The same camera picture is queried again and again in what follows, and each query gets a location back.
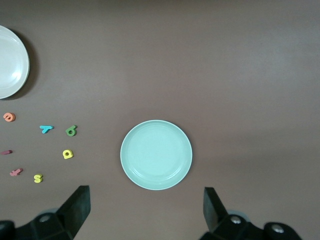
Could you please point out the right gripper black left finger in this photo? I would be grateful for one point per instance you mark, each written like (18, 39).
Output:
(75, 207)

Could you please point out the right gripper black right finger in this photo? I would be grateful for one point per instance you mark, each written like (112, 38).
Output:
(215, 210)

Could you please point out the yellow foam letter a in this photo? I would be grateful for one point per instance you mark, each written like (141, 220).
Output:
(68, 157)

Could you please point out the dark green foam letter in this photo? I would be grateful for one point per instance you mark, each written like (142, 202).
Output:
(74, 127)

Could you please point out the teal foam letter t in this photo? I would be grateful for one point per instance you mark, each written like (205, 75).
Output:
(46, 128)

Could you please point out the yellow foam letter s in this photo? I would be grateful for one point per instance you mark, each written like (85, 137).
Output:
(38, 178)

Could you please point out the pink foam letter f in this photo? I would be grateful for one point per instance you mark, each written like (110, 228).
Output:
(16, 172)

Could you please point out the light green plate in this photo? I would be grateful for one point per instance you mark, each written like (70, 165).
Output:
(156, 155)

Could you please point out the dark red foam letter i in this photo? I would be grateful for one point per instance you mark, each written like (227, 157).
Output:
(6, 152)

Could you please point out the orange foam letter e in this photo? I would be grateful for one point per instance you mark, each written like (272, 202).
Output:
(13, 118)

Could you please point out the brown table cover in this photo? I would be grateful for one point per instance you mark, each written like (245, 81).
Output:
(200, 75)

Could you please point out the beige plate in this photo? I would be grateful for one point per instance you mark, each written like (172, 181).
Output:
(10, 62)

